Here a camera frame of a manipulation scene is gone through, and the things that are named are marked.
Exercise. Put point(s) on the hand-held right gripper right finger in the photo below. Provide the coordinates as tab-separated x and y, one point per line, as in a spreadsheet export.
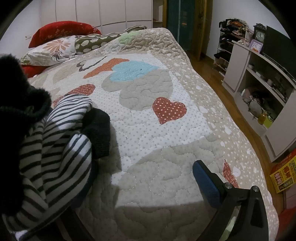
205	183

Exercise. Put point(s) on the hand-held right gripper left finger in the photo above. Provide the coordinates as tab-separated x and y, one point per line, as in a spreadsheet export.
80	228

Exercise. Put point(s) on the black pants with striped lining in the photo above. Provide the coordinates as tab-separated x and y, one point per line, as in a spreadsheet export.
57	148

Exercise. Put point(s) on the yellow printed box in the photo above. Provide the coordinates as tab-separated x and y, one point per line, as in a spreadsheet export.
283	176

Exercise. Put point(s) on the heart patterned quilt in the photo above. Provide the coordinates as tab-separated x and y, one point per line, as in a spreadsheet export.
150	120

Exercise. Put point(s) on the yellow bottle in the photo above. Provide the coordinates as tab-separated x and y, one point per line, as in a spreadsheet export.
261	118

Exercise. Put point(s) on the grey round pot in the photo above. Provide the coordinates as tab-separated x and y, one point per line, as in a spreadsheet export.
254	107

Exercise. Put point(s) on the red object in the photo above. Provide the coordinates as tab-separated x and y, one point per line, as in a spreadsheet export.
289	220

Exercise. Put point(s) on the white television cabinet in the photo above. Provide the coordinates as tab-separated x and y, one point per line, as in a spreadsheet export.
235	67

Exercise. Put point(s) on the shoe rack with shoes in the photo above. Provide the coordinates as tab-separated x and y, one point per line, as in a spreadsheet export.
225	46

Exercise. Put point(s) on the black television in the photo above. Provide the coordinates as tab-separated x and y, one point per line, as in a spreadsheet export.
279	48

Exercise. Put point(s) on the wooden door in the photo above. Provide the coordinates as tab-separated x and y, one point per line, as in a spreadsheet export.
203	25

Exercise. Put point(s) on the dark mantel clock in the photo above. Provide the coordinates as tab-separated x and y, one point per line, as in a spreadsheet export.
259	34

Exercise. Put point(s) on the green door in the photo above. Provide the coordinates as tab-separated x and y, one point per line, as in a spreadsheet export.
181	20

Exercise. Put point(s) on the long red pillow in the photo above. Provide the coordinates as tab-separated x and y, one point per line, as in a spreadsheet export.
32	70

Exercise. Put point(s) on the white open shelf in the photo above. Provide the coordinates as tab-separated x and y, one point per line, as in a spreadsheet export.
157	14

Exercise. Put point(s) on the olive cloud print pillow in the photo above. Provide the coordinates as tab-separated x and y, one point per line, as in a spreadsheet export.
92	44

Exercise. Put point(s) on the white floral pillow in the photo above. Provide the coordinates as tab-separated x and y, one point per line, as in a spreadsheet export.
50	49

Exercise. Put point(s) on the red floral pillow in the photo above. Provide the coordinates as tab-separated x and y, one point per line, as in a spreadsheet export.
62	29

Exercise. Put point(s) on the white wardrobe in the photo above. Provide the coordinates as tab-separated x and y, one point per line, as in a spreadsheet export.
97	11

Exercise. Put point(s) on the wall socket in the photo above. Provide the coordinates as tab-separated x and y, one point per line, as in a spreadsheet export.
27	36

